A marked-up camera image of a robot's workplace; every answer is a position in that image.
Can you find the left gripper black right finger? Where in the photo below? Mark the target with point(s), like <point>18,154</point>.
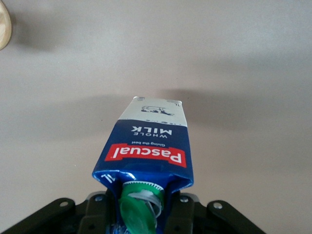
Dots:
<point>185,214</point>

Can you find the wooden mug stand round base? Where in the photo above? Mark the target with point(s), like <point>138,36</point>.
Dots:
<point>3,26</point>

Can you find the brown table cover cloth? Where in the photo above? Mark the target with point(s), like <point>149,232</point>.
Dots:
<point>219,61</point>

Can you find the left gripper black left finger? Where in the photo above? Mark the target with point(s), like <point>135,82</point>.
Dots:
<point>97,214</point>

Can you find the blue white Pascal milk carton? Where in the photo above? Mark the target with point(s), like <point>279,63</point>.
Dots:
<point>146,146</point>

